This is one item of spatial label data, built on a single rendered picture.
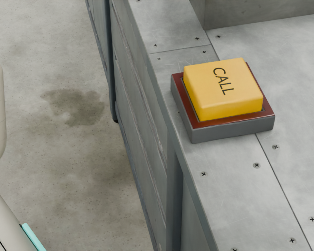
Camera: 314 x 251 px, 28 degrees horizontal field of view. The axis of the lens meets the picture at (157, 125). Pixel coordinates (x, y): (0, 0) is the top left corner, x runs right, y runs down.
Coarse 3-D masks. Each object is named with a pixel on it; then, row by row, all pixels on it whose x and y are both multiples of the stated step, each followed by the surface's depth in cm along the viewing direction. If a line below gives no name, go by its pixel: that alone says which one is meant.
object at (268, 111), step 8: (176, 80) 61; (256, 80) 61; (184, 88) 60; (184, 96) 59; (264, 96) 59; (184, 104) 58; (264, 104) 58; (192, 112) 58; (256, 112) 58; (264, 112) 58; (272, 112) 58; (192, 120) 57; (216, 120) 57; (224, 120) 57; (232, 120) 57; (240, 120) 57
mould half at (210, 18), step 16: (192, 0) 72; (208, 0) 67; (224, 0) 68; (240, 0) 68; (256, 0) 69; (272, 0) 69; (288, 0) 70; (304, 0) 70; (208, 16) 69; (224, 16) 69; (240, 16) 70; (256, 16) 70; (272, 16) 71; (288, 16) 71
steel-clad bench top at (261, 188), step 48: (144, 0) 74; (192, 48) 68; (240, 48) 68; (288, 48) 68; (288, 96) 62; (192, 144) 58; (240, 144) 58; (288, 144) 58; (240, 192) 54; (288, 192) 54; (240, 240) 50; (288, 240) 50
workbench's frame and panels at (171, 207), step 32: (96, 0) 172; (96, 32) 187; (128, 32) 122; (128, 64) 129; (128, 96) 138; (160, 96) 65; (128, 128) 148; (160, 128) 104; (160, 160) 109; (160, 192) 115; (192, 192) 57; (160, 224) 122; (192, 224) 91
